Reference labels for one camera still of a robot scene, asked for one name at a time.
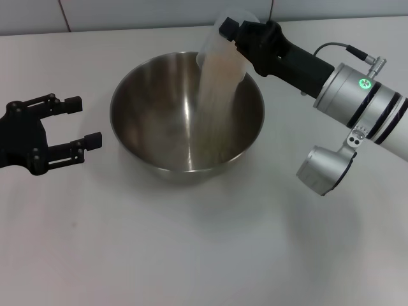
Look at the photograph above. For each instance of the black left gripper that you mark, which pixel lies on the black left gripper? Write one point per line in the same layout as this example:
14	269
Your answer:
19	140

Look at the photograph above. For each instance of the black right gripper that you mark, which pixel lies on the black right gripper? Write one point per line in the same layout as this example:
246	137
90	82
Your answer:
280	60

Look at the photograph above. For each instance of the clear plastic measuring cup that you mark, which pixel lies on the clear plastic measuring cup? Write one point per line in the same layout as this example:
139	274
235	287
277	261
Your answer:
216	51

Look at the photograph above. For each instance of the white rice grains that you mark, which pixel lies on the white rice grains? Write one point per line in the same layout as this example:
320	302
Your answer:
220	79

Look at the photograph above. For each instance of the stainless steel mixing bowl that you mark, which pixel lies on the stainless steel mixing bowl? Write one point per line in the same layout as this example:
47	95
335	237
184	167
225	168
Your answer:
159	127

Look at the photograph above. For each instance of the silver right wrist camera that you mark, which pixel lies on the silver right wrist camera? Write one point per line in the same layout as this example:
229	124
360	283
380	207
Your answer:
325	169

